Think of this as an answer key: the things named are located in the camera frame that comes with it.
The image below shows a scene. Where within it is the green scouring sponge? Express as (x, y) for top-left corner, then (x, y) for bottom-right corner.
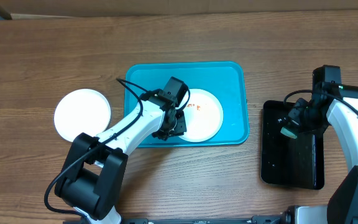
(280, 126), (298, 139)

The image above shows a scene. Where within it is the white plate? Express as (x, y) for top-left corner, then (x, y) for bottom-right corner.
(180, 89), (224, 142)
(53, 89), (111, 142)

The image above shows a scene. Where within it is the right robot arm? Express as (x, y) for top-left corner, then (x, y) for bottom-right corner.
(280, 88), (358, 223)

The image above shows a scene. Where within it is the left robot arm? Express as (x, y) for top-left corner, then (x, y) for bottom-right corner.
(47, 90), (190, 223)

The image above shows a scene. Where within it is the black water tray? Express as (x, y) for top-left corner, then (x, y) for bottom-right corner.
(260, 100), (324, 190)

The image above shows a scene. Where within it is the teal plastic tray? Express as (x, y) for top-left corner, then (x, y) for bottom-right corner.
(126, 61), (250, 148)

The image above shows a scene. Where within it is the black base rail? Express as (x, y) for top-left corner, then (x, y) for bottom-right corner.
(62, 214), (291, 224)

